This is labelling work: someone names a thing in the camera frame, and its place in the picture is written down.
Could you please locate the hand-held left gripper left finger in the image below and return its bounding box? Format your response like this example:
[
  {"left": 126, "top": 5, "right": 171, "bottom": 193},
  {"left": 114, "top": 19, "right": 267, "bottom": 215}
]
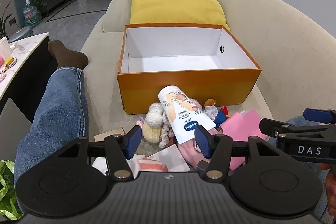
[{"left": 56, "top": 125, "right": 143, "bottom": 180}]

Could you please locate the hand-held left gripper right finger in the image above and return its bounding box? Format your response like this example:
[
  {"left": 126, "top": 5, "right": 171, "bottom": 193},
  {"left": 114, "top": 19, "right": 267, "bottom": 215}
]
[{"left": 194, "top": 124, "right": 283, "bottom": 179}]

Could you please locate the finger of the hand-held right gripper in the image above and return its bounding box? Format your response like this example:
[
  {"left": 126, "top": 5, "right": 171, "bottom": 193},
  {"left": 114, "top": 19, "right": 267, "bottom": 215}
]
[
  {"left": 259, "top": 118, "right": 332, "bottom": 138},
  {"left": 303, "top": 108, "right": 336, "bottom": 125}
]

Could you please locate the dark grey case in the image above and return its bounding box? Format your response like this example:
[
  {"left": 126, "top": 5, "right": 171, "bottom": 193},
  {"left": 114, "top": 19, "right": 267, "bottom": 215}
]
[{"left": 196, "top": 160, "right": 213, "bottom": 174}]

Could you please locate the cream crochet bunny doll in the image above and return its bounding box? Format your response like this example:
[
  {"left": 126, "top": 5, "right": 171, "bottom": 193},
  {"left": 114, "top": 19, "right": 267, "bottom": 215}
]
[{"left": 135, "top": 102, "right": 181, "bottom": 148}]

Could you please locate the red panda plush blue outfit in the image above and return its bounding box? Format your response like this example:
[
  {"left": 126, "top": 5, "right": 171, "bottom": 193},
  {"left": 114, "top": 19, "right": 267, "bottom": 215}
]
[{"left": 202, "top": 98, "right": 231, "bottom": 126}]

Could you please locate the white Vaseline tube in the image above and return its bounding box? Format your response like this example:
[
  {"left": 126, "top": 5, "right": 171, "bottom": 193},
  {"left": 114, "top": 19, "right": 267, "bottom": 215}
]
[{"left": 157, "top": 85, "right": 217, "bottom": 146}]

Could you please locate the orange cardboard box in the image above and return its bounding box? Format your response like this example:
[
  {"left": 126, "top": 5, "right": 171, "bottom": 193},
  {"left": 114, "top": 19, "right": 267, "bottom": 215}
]
[{"left": 117, "top": 24, "right": 262, "bottom": 115}]

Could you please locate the person's right hand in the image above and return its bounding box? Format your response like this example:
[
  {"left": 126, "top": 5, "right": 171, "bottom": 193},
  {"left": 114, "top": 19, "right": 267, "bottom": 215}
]
[{"left": 320, "top": 163, "right": 336, "bottom": 214}]

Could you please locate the person's right leg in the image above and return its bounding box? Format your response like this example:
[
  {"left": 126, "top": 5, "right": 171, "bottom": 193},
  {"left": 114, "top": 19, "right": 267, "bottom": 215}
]
[{"left": 285, "top": 116, "right": 306, "bottom": 127}]

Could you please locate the person's leg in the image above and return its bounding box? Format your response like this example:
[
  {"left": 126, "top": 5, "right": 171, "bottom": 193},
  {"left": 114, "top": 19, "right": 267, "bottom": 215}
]
[
  {"left": 14, "top": 67, "right": 88, "bottom": 214},
  {"left": 285, "top": 116, "right": 306, "bottom": 127}
]

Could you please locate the pink striped sock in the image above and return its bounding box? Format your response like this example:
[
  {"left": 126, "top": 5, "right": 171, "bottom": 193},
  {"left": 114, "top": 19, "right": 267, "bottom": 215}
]
[{"left": 138, "top": 157, "right": 170, "bottom": 172}]

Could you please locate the white card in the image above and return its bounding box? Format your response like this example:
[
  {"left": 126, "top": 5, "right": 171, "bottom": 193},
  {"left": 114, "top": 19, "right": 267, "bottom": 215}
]
[{"left": 147, "top": 144, "right": 191, "bottom": 172}]

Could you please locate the white cloth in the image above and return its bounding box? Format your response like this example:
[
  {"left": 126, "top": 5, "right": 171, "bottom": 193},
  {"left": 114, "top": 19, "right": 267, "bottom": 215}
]
[{"left": 92, "top": 154, "right": 142, "bottom": 178}]

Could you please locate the beige sofa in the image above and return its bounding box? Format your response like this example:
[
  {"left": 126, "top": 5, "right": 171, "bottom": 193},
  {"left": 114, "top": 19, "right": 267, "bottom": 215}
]
[{"left": 79, "top": 0, "right": 336, "bottom": 161}]

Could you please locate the person's left leg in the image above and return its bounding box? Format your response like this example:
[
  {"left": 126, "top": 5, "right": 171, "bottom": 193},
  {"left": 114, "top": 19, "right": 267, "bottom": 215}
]
[{"left": 14, "top": 67, "right": 88, "bottom": 214}]

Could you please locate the brown sock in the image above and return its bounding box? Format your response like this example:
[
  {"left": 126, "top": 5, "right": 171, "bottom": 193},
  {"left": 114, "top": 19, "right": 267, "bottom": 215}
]
[{"left": 48, "top": 40, "right": 89, "bottom": 69}]

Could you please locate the grey board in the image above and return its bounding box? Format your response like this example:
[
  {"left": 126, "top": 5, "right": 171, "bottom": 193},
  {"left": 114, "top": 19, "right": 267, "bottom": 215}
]
[{"left": 0, "top": 97, "right": 33, "bottom": 161}]

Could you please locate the green plastic bag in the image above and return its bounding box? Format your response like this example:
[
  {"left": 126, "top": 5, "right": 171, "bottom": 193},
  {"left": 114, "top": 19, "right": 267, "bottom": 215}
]
[{"left": 0, "top": 160, "right": 23, "bottom": 220}]

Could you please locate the white marble coffee table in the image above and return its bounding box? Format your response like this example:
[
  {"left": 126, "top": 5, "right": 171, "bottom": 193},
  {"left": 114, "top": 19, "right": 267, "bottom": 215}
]
[{"left": 0, "top": 32, "right": 53, "bottom": 119}]

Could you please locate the yellow pillow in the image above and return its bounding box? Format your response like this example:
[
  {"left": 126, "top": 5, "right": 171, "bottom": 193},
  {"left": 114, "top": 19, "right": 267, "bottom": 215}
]
[{"left": 129, "top": 0, "right": 231, "bottom": 33}]

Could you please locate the yellow round trinket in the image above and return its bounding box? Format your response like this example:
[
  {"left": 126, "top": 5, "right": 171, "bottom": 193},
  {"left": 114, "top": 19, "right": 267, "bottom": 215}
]
[{"left": 4, "top": 56, "right": 19, "bottom": 68}]

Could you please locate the grey round bin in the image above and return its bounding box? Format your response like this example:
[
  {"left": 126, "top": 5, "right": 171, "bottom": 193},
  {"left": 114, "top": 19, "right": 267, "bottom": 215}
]
[{"left": 8, "top": 27, "right": 34, "bottom": 43}]

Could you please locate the white cup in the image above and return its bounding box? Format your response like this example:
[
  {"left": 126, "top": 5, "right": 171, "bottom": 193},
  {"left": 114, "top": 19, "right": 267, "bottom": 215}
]
[{"left": 0, "top": 36, "right": 13, "bottom": 58}]

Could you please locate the clear water jug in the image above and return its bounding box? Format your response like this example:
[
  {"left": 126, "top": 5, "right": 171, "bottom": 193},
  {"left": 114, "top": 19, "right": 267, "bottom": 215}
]
[{"left": 22, "top": 0, "right": 40, "bottom": 28}]

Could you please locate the long leaf potted plant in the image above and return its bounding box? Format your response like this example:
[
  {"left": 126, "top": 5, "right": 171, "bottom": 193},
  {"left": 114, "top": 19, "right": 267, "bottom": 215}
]
[{"left": 0, "top": 1, "right": 13, "bottom": 39}]

